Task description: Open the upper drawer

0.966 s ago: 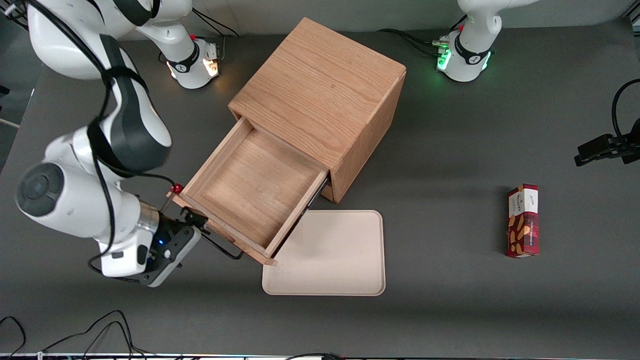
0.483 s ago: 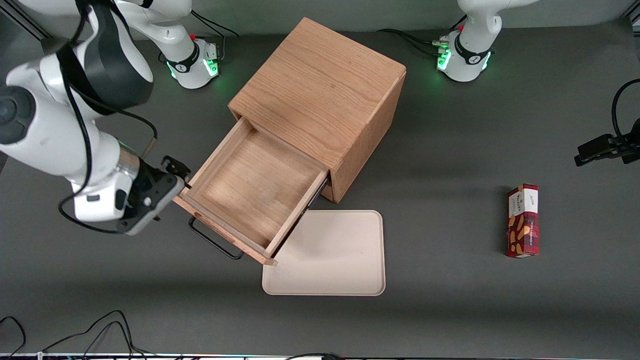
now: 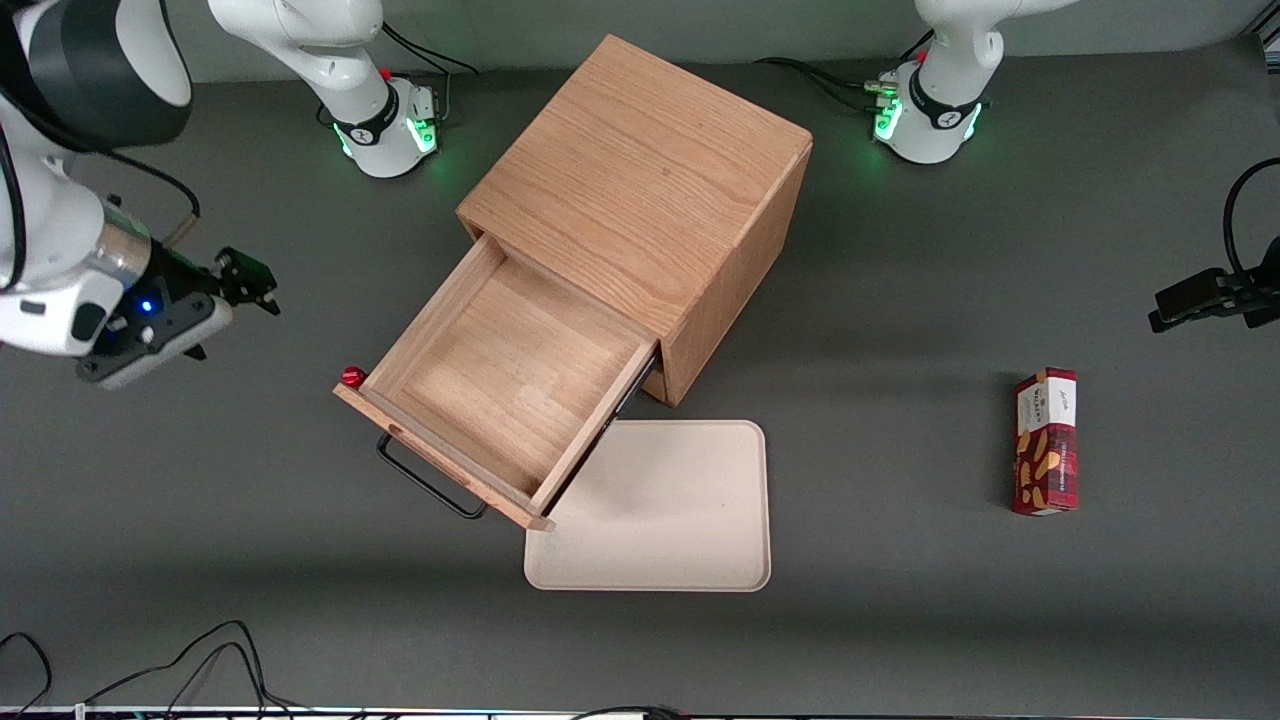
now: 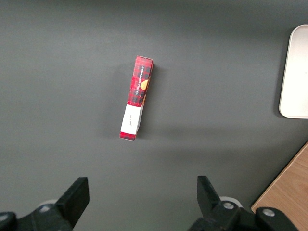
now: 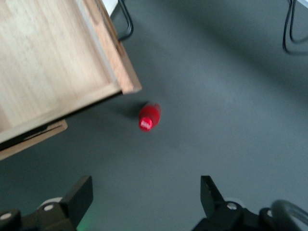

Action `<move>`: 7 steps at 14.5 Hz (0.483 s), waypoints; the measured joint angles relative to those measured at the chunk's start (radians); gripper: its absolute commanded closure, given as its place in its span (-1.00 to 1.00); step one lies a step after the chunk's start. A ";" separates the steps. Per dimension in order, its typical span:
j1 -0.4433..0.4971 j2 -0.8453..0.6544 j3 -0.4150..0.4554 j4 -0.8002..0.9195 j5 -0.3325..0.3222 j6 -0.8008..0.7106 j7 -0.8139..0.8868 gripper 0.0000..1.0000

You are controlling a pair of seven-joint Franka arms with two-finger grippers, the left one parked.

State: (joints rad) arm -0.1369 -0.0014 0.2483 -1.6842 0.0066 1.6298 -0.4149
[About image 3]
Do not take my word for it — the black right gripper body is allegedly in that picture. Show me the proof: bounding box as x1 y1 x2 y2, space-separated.
135 243 226 319

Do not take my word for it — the wooden drawer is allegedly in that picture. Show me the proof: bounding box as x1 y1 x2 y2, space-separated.
332 232 661 533

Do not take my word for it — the wooden drawer cabinet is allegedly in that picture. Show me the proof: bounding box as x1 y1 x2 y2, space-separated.
456 33 814 408

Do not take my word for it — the beige plastic tray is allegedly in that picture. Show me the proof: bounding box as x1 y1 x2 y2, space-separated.
523 419 772 593

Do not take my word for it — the red snack box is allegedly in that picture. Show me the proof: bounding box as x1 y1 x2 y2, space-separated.
1010 367 1080 517

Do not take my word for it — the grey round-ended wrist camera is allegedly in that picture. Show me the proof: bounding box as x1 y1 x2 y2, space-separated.
77 294 234 392

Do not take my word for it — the black base cable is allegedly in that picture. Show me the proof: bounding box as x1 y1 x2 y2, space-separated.
755 57 901 116
383 18 481 126

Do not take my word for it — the black camera clamp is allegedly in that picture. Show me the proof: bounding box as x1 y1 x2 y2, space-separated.
1148 237 1280 334

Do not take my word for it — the black looped camera cable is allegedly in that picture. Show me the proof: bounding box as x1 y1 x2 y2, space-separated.
1222 157 1280 286

